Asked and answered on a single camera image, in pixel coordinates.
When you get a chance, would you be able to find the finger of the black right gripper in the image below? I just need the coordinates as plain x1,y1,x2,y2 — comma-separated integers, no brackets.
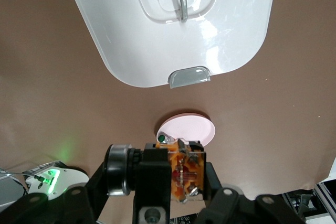
132,155,172,224

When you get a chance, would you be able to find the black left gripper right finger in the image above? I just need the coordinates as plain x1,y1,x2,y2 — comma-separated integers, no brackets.
195,161,307,224

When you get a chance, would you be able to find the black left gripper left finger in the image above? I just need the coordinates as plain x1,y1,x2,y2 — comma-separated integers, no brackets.
0,160,111,224

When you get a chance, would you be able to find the pale pink round plate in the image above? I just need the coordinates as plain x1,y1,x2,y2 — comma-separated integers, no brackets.
156,113,216,147

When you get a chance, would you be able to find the grey box latch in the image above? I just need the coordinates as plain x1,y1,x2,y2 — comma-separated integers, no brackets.
167,66,212,89

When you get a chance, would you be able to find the white lidded storage box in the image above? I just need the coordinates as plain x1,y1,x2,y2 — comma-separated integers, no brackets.
61,0,279,89

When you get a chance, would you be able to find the green button switch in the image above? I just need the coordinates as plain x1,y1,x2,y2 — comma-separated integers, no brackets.
157,133,174,144

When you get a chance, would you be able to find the aluminium frame rail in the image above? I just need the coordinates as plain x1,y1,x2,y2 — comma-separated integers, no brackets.
312,180,336,224

